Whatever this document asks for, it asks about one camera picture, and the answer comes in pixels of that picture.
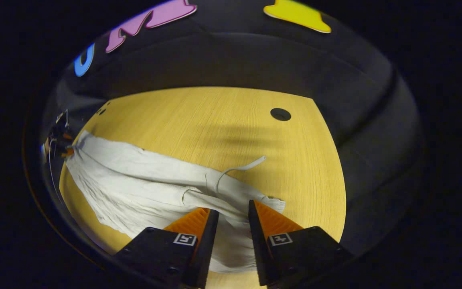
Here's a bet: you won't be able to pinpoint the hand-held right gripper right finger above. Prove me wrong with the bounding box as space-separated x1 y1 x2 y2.
248 199 353 287

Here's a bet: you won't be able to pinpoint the white jeans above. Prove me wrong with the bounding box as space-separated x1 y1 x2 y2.
65 130 287 275

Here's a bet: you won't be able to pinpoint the black round table grommet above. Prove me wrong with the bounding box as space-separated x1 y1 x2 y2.
270 108 292 122

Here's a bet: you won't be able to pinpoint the black backdrop cloth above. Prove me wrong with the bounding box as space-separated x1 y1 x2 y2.
41 0 425 257

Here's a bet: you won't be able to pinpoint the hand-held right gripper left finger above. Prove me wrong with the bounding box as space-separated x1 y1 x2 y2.
113 207 220 289

